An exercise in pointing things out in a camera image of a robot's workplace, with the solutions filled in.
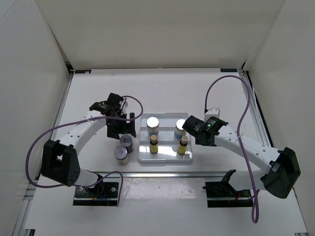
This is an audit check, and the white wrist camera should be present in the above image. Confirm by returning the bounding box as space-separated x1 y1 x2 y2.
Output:
121 98 128 114
204 108 220 121

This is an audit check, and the rear white-lid spice jar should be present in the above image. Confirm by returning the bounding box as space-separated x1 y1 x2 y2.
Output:
120 134 134 153

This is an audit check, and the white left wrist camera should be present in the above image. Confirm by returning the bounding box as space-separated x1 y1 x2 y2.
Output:
121 98 128 114

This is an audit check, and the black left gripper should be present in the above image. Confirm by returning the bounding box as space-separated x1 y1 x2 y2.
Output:
107 112 136 140

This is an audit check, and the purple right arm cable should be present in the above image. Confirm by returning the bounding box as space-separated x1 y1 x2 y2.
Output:
203 75 260 224

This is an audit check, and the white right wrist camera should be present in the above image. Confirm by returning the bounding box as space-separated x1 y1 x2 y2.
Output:
204 108 220 121

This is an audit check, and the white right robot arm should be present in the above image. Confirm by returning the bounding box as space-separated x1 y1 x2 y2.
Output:
183 116 301 199

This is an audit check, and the white-lid spice jar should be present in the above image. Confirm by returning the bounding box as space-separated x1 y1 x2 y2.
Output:
120 134 134 153
114 146 129 165

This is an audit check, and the yellow cork-top bottle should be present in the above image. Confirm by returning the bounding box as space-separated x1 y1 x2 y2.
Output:
150 135 158 153
177 135 189 155

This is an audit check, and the white divided plastic tray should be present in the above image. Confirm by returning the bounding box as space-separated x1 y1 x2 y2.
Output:
138 113 193 165

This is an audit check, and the silver-lid shaker bottle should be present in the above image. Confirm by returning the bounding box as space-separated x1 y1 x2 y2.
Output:
174 119 187 141
146 117 159 138

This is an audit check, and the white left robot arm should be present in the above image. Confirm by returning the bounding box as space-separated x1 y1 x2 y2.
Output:
41 93 137 197

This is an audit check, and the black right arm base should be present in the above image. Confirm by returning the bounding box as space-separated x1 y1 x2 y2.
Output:
202 182 253 208

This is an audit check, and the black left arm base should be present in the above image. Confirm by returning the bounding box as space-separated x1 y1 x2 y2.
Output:
73 181 120 207

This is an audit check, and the front white-lid spice jar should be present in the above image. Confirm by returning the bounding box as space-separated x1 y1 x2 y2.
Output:
114 146 129 165

